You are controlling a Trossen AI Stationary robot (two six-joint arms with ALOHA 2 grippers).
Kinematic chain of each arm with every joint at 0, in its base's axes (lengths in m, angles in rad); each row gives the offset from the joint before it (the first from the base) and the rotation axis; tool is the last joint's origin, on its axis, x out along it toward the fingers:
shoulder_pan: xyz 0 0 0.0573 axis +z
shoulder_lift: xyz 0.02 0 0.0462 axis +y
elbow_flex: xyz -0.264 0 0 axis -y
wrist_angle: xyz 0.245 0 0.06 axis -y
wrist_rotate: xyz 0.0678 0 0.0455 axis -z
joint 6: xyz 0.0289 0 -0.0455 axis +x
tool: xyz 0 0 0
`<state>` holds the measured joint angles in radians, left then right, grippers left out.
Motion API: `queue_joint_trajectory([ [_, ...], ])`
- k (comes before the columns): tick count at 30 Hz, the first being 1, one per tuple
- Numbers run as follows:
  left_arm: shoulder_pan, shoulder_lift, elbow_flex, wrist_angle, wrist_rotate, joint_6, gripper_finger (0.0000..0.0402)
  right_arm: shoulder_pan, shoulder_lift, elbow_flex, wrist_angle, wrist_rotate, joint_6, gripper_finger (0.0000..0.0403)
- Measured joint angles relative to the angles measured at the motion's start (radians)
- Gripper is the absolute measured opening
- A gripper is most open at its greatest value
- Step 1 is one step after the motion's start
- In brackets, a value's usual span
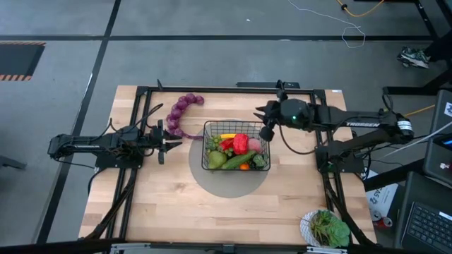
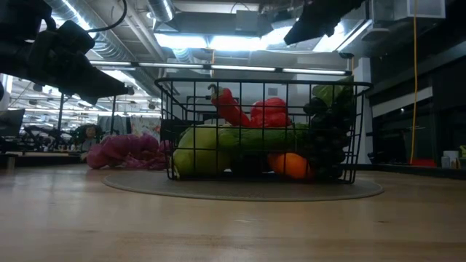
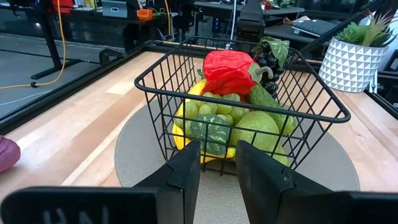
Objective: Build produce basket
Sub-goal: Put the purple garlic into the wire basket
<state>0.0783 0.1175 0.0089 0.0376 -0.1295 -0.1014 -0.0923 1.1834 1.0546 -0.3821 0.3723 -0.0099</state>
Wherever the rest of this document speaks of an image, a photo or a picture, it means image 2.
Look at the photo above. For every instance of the green pear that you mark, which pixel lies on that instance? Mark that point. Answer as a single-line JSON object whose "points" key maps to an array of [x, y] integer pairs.
{"points": [[198, 153]]}

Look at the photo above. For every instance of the long ribbed ventilation duct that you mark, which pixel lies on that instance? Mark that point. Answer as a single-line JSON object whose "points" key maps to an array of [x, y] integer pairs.
{"points": [[109, 43]]}

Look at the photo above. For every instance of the round grey mat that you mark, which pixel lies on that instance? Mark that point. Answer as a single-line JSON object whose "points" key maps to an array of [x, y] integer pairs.
{"points": [[236, 189]]}

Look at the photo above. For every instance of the orange tangerine cluster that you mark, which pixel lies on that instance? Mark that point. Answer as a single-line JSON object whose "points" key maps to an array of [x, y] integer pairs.
{"points": [[291, 165]]}

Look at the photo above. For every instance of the black grape bunch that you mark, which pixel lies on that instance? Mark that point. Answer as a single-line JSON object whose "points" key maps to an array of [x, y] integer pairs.
{"points": [[327, 138]]}

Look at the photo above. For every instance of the black pole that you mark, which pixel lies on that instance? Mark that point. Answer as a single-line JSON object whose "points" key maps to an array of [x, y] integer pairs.
{"points": [[113, 114], [60, 116]]}

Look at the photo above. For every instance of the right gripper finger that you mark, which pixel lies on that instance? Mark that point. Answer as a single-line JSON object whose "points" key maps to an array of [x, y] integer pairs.
{"points": [[309, 25]]}

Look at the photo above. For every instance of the white ceiling unit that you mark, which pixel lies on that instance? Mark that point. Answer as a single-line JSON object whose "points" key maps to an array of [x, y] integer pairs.
{"points": [[411, 9]]}

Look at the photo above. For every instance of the black monitor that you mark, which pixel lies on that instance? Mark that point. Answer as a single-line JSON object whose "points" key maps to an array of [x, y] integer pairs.
{"points": [[11, 122]]}

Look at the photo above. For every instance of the red box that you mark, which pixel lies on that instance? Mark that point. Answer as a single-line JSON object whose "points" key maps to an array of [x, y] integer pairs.
{"points": [[424, 162]]}

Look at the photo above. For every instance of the ceiling tube light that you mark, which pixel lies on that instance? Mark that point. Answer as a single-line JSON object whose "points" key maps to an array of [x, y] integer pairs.
{"points": [[164, 65], [276, 70]]}

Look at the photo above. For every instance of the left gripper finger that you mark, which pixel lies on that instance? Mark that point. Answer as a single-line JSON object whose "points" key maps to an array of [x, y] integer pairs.
{"points": [[98, 85]]}

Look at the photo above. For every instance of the green cucumber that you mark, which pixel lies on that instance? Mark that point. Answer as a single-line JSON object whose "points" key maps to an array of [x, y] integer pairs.
{"points": [[262, 139]]}

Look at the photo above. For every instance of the silver ventilation duct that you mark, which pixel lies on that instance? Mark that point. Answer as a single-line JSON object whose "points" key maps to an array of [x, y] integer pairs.
{"points": [[162, 9]]}

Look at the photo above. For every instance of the person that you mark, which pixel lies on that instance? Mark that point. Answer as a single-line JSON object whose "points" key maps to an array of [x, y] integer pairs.
{"points": [[89, 140]]}

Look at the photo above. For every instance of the purple eggplant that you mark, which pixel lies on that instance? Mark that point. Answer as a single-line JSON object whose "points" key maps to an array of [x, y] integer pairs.
{"points": [[251, 164]]}

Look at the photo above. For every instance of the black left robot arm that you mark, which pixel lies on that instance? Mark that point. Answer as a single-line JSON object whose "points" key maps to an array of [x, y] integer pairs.
{"points": [[14, 14]]}

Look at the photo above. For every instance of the red chili pepper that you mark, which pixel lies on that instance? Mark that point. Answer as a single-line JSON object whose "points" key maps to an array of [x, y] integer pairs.
{"points": [[229, 105]]}

